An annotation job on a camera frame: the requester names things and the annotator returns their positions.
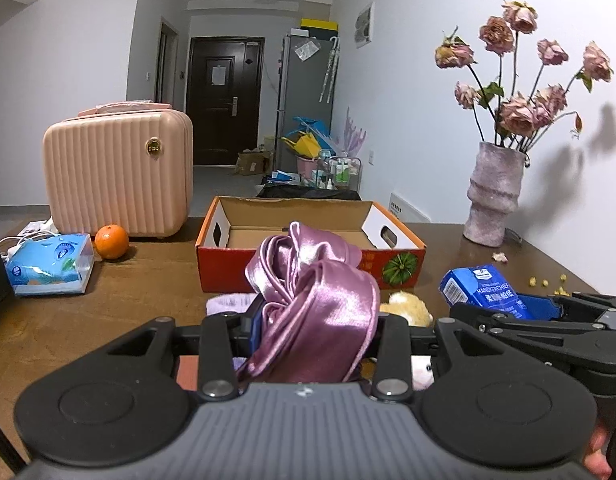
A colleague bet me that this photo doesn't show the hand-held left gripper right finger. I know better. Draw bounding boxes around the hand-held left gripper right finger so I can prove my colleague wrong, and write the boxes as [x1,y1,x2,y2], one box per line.
[371,312,511,403]

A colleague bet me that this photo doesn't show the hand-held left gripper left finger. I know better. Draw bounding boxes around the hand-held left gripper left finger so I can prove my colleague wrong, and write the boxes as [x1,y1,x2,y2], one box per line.
[104,302,265,402]

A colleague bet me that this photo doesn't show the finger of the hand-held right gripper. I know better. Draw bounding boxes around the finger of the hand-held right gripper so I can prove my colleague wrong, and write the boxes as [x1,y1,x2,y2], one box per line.
[449,302,613,376]
[515,291,616,322]

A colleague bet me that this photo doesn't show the yellow and white plush toy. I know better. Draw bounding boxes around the yellow and white plush toy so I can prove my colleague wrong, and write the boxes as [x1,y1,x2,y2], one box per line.
[379,291,433,328]

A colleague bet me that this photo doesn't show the lavender burlap drawstring pouch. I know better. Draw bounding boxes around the lavender burlap drawstring pouch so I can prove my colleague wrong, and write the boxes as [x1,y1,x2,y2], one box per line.
[205,294,261,317]

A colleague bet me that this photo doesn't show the blue handkerchief tissue pack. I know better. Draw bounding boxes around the blue handkerchief tissue pack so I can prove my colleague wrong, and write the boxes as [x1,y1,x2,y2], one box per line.
[439,265,536,321]

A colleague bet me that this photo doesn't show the orange cardboard box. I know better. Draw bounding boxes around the orange cardboard box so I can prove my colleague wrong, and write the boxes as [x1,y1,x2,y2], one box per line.
[195,196,427,293]

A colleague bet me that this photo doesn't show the person's right hand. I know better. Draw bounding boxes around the person's right hand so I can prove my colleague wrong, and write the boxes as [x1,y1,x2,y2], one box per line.
[582,422,613,479]

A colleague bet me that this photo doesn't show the scattered yellow crumbs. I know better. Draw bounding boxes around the scattered yellow crumbs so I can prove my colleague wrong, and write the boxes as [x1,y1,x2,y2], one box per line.
[528,272,571,296]

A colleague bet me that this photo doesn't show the pink textured vase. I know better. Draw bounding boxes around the pink textured vase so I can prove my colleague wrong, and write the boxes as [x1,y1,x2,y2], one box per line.
[462,141,526,248]

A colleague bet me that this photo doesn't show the black cloth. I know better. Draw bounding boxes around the black cloth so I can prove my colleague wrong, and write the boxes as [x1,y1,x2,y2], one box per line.
[256,185,363,202]

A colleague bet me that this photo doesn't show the brown cardboard carton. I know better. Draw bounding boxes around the brown cardboard carton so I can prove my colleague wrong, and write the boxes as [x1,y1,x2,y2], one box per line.
[236,149,273,177]

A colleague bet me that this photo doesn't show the orange fruit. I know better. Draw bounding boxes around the orange fruit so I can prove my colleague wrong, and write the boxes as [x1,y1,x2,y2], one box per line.
[94,224,130,260]

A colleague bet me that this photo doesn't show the trolley with bottles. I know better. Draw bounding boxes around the trolley with bottles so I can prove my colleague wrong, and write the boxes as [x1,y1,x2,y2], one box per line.
[310,156,363,191]

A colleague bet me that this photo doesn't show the yellow bag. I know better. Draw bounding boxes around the yellow bag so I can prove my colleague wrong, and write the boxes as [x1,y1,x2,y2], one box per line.
[288,132,323,157]

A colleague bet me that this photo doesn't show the dried pink rose bouquet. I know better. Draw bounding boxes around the dried pink rose bouquet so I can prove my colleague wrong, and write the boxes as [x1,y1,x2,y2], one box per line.
[434,0,614,153]

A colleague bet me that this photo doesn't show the dark brown entrance door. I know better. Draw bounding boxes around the dark brown entrance door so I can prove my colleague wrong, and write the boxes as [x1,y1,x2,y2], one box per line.
[186,36,265,166]

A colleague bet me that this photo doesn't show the purple feather decoration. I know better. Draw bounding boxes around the purple feather decoration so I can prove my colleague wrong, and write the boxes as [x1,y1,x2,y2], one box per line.
[342,106,367,158]

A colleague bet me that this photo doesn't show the pink ribbed suitcase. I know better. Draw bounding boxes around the pink ribbed suitcase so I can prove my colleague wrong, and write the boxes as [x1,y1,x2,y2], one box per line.
[43,101,195,239]

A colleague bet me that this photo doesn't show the blue plastic item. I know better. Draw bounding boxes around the blue plastic item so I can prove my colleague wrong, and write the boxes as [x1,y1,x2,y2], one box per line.
[280,116,331,141]

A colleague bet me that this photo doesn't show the light blue tissue pack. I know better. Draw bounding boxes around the light blue tissue pack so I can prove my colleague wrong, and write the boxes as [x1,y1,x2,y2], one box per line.
[5,233,95,296]

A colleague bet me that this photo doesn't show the grey refrigerator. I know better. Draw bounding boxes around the grey refrigerator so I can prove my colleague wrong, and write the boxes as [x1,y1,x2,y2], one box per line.
[275,32,339,171]

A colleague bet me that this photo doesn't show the white folded umbrella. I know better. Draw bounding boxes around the white folded umbrella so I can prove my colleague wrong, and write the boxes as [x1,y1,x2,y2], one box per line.
[319,37,341,103]

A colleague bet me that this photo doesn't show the side room doorway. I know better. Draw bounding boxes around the side room doorway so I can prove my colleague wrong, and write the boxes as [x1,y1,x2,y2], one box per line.
[155,17,179,111]

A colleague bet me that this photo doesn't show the white electrical panel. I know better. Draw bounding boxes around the white electrical panel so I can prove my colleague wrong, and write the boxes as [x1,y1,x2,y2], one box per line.
[354,1,376,49]

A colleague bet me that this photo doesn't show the white wall box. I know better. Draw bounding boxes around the white wall box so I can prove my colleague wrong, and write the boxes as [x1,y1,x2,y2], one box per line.
[389,191,431,223]

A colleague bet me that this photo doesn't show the white cable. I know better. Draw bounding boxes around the white cable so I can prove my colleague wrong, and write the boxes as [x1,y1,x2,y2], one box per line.
[0,219,61,261]

